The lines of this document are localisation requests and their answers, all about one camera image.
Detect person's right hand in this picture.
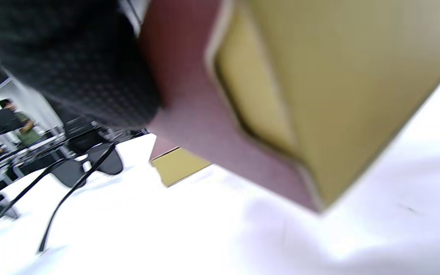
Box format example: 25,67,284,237
0,0,163,131

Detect black sunglasses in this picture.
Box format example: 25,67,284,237
0,142,125,267

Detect brown storage box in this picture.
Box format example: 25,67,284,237
149,136,212,188
138,0,440,214

